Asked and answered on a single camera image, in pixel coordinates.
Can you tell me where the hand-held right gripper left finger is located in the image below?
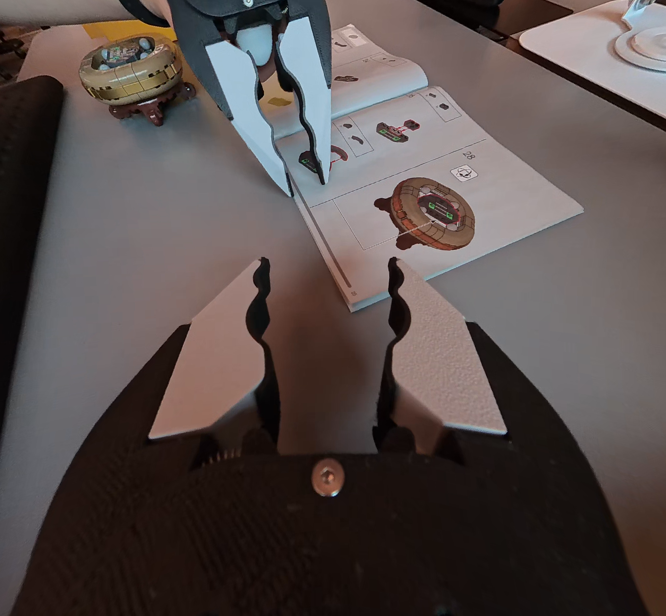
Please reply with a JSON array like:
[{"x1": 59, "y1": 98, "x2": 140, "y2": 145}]
[{"x1": 148, "y1": 257, "x2": 282, "y2": 454}]

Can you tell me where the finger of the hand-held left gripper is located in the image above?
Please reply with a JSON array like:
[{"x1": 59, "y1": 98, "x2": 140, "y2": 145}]
[
  {"x1": 205, "y1": 41, "x2": 294, "y2": 197},
  {"x1": 277, "y1": 14, "x2": 334, "y2": 186}
]

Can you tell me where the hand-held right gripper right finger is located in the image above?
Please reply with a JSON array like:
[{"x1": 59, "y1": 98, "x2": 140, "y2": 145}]
[{"x1": 372, "y1": 257, "x2": 509, "y2": 453}]

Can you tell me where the tan round brick pot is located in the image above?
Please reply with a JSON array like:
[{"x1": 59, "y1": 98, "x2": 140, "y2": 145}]
[{"x1": 78, "y1": 33, "x2": 197, "y2": 127}]

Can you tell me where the instruction booklet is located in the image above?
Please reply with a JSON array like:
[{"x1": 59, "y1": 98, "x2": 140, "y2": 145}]
[{"x1": 265, "y1": 25, "x2": 584, "y2": 313}]

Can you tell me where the grey desk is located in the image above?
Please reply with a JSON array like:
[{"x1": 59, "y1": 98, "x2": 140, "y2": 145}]
[{"x1": 0, "y1": 0, "x2": 666, "y2": 616}]

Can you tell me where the yellow plastic bin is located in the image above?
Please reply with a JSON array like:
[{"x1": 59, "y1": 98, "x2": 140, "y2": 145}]
[{"x1": 82, "y1": 23, "x2": 172, "y2": 43}]

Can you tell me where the white document stand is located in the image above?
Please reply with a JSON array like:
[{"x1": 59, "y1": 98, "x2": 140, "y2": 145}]
[{"x1": 518, "y1": 0, "x2": 666, "y2": 119}]

